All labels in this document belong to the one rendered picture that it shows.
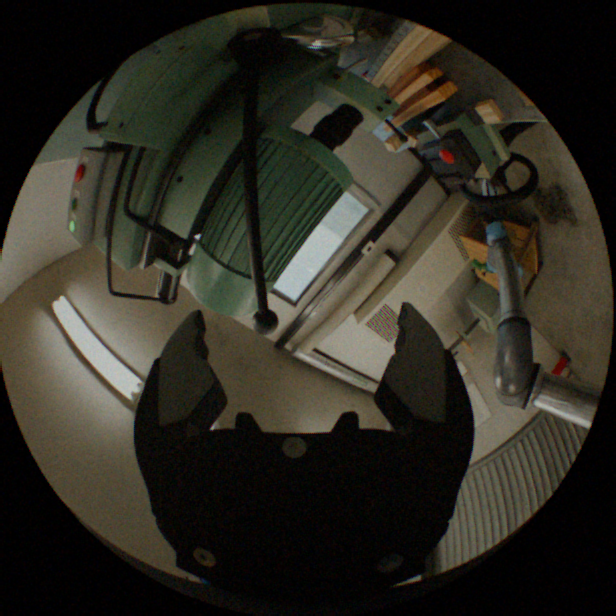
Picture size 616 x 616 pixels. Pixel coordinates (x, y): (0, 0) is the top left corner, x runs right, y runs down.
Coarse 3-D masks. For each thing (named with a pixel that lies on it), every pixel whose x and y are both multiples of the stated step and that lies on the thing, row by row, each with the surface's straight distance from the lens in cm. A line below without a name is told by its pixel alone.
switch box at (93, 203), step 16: (80, 160) 43; (96, 160) 36; (112, 160) 37; (96, 176) 36; (112, 176) 38; (80, 192) 39; (96, 192) 37; (112, 192) 40; (80, 208) 39; (96, 208) 39; (80, 224) 39; (96, 224) 40; (80, 240) 40
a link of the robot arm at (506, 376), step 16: (496, 224) 68; (496, 240) 65; (496, 256) 62; (512, 256) 60; (512, 272) 55; (512, 288) 51; (512, 304) 48; (512, 320) 45; (528, 320) 47; (496, 336) 47; (512, 336) 44; (528, 336) 45; (496, 352) 46; (512, 352) 43; (528, 352) 45; (496, 368) 46; (512, 368) 44; (528, 368) 46; (496, 384) 48; (512, 384) 46
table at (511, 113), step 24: (456, 48) 41; (456, 72) 43; (480, 72) 41; (456, 96) 45; (480, 96) 43; (504, 96) 42; (480, 120) 46; (504, 120) 44; (528, 120) 42; (408, 144) 65; (504, 144) 52
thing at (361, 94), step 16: (320, 80) 39; (336, 80) 39; (352, 80) 40; (320, 96) 42; (336, 96) 39; (352, 96) 37; (368, 96) 38; (384, 96) 40; (368, 112) 37; (384, 112) 38; (368, 128) 40
